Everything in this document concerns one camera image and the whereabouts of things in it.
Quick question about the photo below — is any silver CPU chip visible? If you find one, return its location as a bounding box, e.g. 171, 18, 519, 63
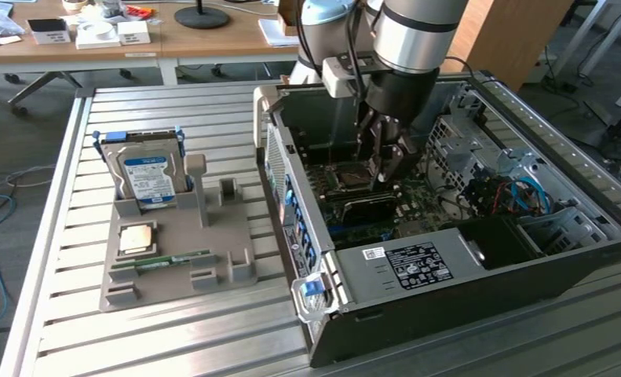
119, 225, 155, 254

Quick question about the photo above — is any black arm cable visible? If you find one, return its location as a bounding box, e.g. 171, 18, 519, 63
295, 0, 368, 104

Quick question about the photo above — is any green RAM stick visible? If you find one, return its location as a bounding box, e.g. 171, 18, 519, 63
111, 250, 213, 272

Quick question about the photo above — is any grey floor cable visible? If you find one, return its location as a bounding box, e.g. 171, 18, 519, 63
0, 163, 59, 189

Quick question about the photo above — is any orange plastic object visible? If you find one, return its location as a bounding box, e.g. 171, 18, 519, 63
123, 4, 159, 21

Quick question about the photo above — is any black open PC case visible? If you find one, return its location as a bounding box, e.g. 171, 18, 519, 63
253, 70, 621, 368

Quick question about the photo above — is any blue disk wire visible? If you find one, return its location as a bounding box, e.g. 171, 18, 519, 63
508, 176, 553, 216

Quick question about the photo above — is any wooden desk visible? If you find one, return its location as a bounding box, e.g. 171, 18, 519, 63
0, 0, 451, 75

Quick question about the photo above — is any grey parts rack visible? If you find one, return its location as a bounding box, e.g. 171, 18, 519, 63
99, 153, 260, 314

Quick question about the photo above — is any white box with black lid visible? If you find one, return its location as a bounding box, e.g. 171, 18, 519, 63
25, 17, 73, 46

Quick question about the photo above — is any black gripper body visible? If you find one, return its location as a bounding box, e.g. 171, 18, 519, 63
359, 67, 441, 123

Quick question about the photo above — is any wooden cabinet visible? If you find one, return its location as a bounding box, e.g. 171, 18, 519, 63
445, 0, 576, 92

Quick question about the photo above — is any silver drive cage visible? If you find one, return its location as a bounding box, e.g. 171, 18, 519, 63
425, 114, 555, 221

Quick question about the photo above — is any blue case latch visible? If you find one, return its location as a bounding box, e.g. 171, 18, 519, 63
299, 276, 325, 300

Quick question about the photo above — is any green motherboard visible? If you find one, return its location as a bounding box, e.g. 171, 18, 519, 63
304, 141, 461, 247

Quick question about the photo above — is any red disk wire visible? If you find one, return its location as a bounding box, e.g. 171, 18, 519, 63
491, 180, 531, 216

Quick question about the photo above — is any brown cardboard box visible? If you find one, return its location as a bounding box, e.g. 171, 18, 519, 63
276, 0, 304, 37

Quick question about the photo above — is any flat white box with roll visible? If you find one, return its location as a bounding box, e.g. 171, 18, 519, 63
73, 20, 123, 51

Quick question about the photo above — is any black graphics card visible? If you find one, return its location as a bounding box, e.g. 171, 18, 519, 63
340, 191, 401, 229

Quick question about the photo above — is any grey power supply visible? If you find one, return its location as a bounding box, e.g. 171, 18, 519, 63
335, 229, 487, 306

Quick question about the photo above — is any CPU socket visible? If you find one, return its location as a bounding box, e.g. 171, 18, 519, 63
331, 159, 375, 193

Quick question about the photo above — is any white paper stack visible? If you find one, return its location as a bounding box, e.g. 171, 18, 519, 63
257, 17, 301, 48

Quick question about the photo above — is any black case power cable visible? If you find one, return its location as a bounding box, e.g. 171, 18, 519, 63
439, 57, 479, 86

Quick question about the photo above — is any small white box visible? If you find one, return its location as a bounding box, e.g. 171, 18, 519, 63
115, 20, 151, 46

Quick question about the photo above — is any hard disk in blue carrier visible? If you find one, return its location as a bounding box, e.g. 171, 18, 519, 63
92, 127, 192, 211

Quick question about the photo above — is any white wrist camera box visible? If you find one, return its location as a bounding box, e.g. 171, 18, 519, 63
321, 54, 373, 100

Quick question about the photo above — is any black round stand base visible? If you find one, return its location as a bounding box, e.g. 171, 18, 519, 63
173, 0, 232, 30

